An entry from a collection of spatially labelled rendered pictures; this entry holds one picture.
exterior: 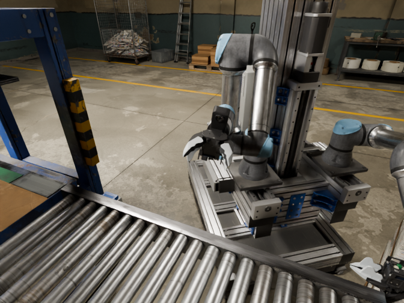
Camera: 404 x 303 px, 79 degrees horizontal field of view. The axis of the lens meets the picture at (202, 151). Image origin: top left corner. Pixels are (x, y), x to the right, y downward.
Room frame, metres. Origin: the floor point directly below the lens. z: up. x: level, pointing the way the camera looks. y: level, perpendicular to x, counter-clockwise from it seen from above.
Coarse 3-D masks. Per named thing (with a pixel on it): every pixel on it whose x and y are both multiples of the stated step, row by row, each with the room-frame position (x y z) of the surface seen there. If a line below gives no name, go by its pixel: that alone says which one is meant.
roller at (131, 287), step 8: (168, 232) 0.66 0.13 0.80; (160, 240) 0.62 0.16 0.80; (168, 240) 0.63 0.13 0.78; (152, 248) 0.59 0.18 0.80; (160, 248) 0.59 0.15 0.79; (144, 256) 0.56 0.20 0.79; (152, 256) 0.55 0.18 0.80; (160, 256) 0.57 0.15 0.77; (144, 264) 0.52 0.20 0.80; (152, 264) 0.53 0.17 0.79; (136, 272) 0.49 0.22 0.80; (144, 272) 0.50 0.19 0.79; (128, 280) 0.47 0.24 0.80; (136, 280) 0.47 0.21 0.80; (144, 280) 0.48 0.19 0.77; (128, 288) 0.44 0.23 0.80; (136, 288) 0.45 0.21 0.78; (120, 296) 0.41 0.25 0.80; (128, 296) 0.42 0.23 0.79
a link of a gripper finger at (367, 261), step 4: (364, 260) 0.54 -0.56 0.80; (368, 260) 0.53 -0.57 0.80; (372, 260) 0.53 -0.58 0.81; (352, 264) 0.54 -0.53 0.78; (356, 264) 0.54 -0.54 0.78; (360, 264) 0.54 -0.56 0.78; (364, 264) 0.53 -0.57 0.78; (368, 264) 0.53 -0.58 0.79; (372, 264) 0.53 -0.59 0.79; (376, 264) 0.52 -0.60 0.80; (360, 268) 0.53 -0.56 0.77; (376, 268) 0.52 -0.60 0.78; (380, 268) 0.52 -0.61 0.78; (376, 272) 0.51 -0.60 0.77
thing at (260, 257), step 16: (64, 192) 0.91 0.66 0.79; (80, 192) 0.89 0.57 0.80; (112, 208) 0.79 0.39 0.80; (128, 208) 0.79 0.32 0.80; (160, 224) 0.70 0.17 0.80; (176, 224) 0.70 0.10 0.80; (208, 240) 0.62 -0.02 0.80; (224, 240) 0.62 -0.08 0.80; (240, 256) 0.56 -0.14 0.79; (256, 256) 0.55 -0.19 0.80; (272, 256) 0.55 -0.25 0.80; (256, 272) 0.53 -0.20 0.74; (288, 272) 0.49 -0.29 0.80; (304, 272) 0.49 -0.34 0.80; (320, 272) 0.49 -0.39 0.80; (336, 288) 0.44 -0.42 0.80; (352, 288) 0.44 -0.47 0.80; (368, 288) 0.44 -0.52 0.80
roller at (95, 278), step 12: (132, 228) 0.68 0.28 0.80; (144, 228) 0.70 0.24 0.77; (120, 240) 0.62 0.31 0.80; (132, 240) 0.63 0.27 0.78; (108, 252) 0.57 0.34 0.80; (120, 252) 0.58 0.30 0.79; (108, 264) 0.53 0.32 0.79; (96, 276) 0.48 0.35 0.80; (84, 288) 0.44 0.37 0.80; (96, 288) 0.46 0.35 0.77; (72, 300) 0.40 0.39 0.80; (84, 300) 0.41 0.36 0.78
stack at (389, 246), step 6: (402, 222) 0.82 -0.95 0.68; (402, 228) 0.75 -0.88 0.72; (396, 234) 0.82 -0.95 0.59; (402, 234) 0.71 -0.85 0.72; (390, 240) 0.87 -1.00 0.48; (396, 240) 0.76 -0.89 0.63; (402, 240) 0.63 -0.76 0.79; (390, 246) 0.79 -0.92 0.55; (396, 246) 0.67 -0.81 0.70; (402, 246) 0.61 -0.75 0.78; (384, 252) 0.82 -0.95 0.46; (390, 252) 0.72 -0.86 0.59; (396, 252) 0.62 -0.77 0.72; (402, 252) 0.60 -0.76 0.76; (384, 258) 0.77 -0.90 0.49; (402, 258) 0.59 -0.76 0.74; (366, 282) 0.86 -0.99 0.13; (372, 288) 0.67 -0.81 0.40; (378, 288) 0.60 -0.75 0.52; (402, 300) 0.54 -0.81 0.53
